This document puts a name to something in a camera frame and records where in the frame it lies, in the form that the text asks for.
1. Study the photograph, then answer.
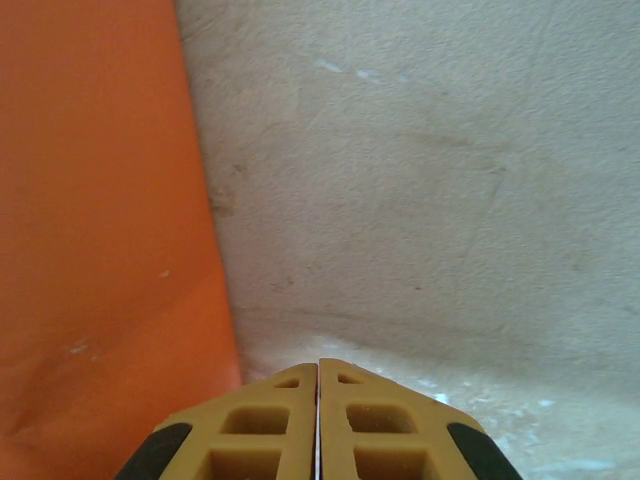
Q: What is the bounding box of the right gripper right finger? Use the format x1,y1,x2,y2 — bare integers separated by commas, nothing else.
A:
319,357,524,480

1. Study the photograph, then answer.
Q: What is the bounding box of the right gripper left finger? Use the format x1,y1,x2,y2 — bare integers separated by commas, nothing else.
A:
114,363,320,480

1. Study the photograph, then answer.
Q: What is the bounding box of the orange wrapping paper sheet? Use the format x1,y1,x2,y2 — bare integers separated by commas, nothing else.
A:
0,0,243,480

